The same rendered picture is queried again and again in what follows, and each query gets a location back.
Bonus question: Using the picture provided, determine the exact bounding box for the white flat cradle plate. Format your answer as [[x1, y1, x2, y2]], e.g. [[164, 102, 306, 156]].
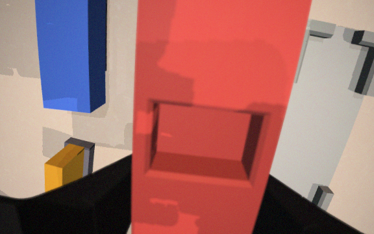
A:
[[269, 18, 374, 211]]

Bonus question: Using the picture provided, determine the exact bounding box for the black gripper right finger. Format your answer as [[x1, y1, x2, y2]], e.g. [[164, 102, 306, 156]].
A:
[[252, 174, 364, 234]]

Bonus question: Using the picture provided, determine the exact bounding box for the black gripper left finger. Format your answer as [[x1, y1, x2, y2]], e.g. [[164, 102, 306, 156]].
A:
[[0, 153, 132, 234]]

